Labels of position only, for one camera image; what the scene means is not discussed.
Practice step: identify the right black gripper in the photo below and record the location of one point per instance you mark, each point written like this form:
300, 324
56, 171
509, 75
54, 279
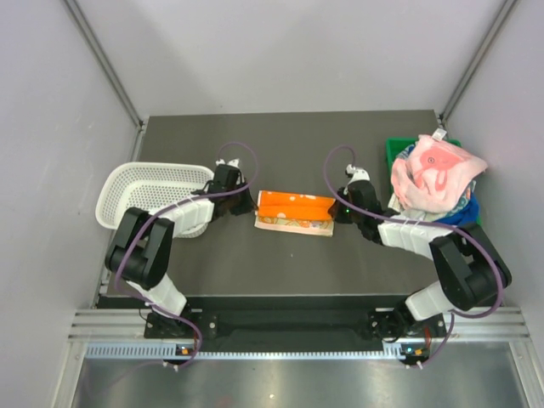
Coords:
337, 213

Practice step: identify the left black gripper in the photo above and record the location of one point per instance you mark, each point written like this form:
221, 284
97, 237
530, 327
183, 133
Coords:
247, 206

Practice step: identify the orange fox pattern towel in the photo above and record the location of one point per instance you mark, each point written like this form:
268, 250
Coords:
294, 213

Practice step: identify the pink patterned towel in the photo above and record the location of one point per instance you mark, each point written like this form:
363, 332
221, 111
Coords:
434, 176

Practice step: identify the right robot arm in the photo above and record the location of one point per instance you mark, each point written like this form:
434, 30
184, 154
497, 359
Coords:
469, 268

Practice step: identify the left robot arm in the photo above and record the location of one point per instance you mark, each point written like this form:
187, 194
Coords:
139, 255

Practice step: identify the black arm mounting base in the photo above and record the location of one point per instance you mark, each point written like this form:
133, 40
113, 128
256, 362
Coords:
298, 330

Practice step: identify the white green towel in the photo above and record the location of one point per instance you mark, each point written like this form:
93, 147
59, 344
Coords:
394, 203

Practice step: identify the green plastic bin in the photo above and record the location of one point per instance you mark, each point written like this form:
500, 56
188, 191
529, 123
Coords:
402, 147

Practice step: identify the white perforated plastic basket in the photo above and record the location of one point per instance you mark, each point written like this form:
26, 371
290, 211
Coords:
152, 186

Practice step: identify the blue patterned towel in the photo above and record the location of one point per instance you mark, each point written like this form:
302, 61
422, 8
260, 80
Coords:
466, 210

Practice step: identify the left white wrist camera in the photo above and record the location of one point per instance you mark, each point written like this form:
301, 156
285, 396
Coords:
232, 163

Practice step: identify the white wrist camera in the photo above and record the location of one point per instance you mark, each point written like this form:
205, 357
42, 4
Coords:
356, 174
232, 163

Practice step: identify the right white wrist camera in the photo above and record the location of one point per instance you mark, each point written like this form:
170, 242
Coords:
356, 174

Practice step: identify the grey slotted cable duct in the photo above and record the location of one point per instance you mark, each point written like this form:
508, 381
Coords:
174, 351

